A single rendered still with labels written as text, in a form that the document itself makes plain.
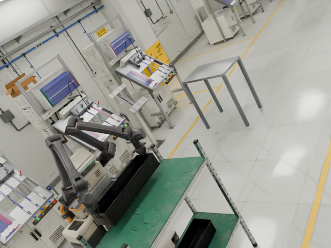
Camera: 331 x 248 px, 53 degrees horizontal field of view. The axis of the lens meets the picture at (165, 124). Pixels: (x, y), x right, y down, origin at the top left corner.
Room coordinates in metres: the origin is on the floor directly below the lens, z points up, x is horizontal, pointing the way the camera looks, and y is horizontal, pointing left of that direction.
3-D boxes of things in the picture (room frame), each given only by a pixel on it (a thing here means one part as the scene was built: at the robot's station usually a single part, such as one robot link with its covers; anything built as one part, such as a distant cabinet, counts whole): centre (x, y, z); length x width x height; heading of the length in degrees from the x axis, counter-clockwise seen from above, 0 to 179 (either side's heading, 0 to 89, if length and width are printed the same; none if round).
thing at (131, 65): (5.57, -0.05, 0.65); 1.01 x 0.73 x 1.29; 44
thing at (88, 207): (1.83, 0.66, 1.22); 0.10 x 0.07 x 0.07; 134
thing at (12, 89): (4.79, 1.29, 1.82); 0.68 x 0.30 x 0.20; 134
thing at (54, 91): (4.65, 1.01, 1.52); 0.51 x 0.13 x 0.27; 134
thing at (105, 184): (2.23, 0.66, 0.99); 0.28 x 0.16 x 0.22; 134
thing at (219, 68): (4.15, -0.86, 0.40); 0.70 x 0.45 x 0.80; 38
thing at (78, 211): (2.53, 0.94, 0.87); 0.23 x 0.15 x 0.11; 134
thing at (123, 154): (4.69, 1.13, 0.31); 0.70 x 0.65 x 0.62; 134
